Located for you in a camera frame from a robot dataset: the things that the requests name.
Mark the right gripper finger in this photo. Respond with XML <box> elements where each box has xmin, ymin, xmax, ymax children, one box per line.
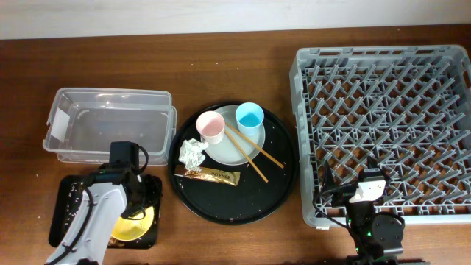
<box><xmin>322</xmin><ymin>160</ymin><xmax>335</xmax><ymax>191</ymax></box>
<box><xmin>366</xmin><ymin>156</ymin><xmax>384</xmax><ymax>173</ymax></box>

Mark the yellow bowl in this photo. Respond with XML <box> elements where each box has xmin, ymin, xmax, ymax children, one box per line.
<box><xmin>111</xmin><ymin>207</ymin><xmax>155</xmax><ymax>241</ymax></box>

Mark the pink cup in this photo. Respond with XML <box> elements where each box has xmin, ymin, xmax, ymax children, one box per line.
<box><xmin>196</xmin><ymin>111</ymin><xmax>225</xmax><ymax>144</ymax></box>

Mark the grey plate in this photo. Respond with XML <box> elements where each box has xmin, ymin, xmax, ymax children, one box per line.
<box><xmin>205</xmin><ymin>105</ymin><xmax>266</xmax><ymax>166</ymax></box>

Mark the wooden chopstick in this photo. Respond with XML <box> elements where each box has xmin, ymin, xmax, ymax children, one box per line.
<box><xmin>224</xmin><ymin>129</ymin><xmax>269</xmax><ymax>183</ymax></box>
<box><xmin>225</xmin><ymin>122</ymin><xmax>284</xmax><ymax>169</ymax></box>

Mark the blue cup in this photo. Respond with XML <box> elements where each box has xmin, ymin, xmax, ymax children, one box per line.
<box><xmin>235</xmin><ymin>102</ymin><xmax>264</xmax><ymax>136</ymax></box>

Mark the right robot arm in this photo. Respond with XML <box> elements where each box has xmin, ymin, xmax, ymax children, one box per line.
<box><xmin>320</xmin><ymin>157</ymin><xmax>406</xmax><ymax>265</ymax></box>

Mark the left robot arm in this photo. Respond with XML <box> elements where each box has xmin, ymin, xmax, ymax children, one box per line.
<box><xmin>46</xmin><ymin>141</ymin><xmax>149</xmax><ymax>264</ymax></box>

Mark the grey dishwasher rack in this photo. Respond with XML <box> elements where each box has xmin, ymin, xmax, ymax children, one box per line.
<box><xmin>289</xmin><ymin>45</ymin><xmax>470</xmax><ymax>229</ymax></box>

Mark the clear plastic bin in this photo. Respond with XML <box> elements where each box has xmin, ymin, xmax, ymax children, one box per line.
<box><xmin>43</xmin><ymin>88</ymin><xmax>177</xmax><ymax>166</ymax></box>

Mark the crumpled white napkin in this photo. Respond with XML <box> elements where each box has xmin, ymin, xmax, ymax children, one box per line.
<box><xmin>178</xmin><ymin>138</ymin><xmax>209</xmax><ymax>171</ymax></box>

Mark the black rectangular tray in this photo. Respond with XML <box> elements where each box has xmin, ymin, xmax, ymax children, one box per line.
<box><xmin>48</xmin><ymin>174</ymin><xmax>163</xmax><ymax>250</ymax></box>

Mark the gold snack wrapper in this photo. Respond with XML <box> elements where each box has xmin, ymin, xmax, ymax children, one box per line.
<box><xmin>174</xmin><ymin>165</ymin><xmax>241</xmax><ymax>186</ymax></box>

